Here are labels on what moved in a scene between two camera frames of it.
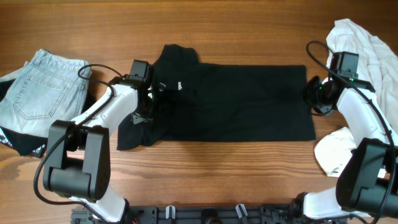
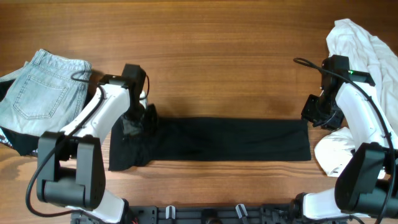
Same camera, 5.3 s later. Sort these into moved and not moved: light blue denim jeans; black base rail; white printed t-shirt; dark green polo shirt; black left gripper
Moved: dark green polo shirt; black left gripper
Not moved: black base rail; light blue denim jeans; white printed t-shirt
